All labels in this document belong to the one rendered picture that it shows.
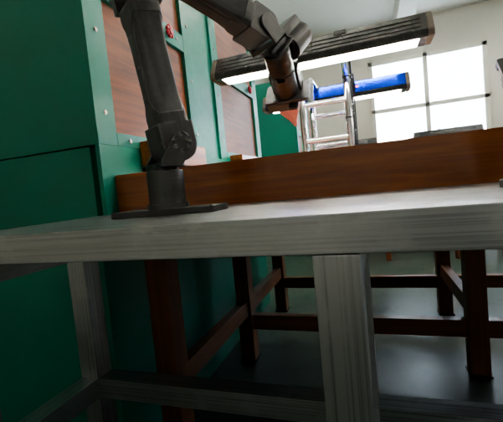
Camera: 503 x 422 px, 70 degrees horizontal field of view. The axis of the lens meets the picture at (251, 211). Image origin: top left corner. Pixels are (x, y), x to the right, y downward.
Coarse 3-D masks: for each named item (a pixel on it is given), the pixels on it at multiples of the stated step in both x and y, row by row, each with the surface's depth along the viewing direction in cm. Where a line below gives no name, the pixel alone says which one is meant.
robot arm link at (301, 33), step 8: (264, 16) 69; (272, 16) 70; (296, 16) 77; (264, 24) 69; (272, 24) 70; (280, 24) 78; (288, 24) 75; (296, 24) 77; (304, 24) 77; (272, 32) 70; (280, 32) 72; (288, 32) 76; (296, 32) 76; (304, 32) 77; (272, 40) 71; (296, 40) 75; (304, 40) 77; (264, 48) 74; (296, 48) 76; (304, 48) 78; (296, 56) 78
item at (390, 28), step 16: (416, 16) 93; (432, 16) 91; (352, 32) 97; (368, 32) 95; (384, 32) 94; (400, 32) 92; (416, 32) 90; (432, 32) 89; (320, 48) 99; (336, 48) 97; (352, 48) 95; (368, 48) 95; (224, 64) 109; (240, 64) 106; (256, 64) 104
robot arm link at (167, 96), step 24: (120, 0) 58; (144, 0) 56; (144, 24) 57; (144, 48) 57; (144, 72) 58; (168, 72) 60; (144, 96) 60; (168, 96) 59; (168, 120) 59; (192, 144) 61
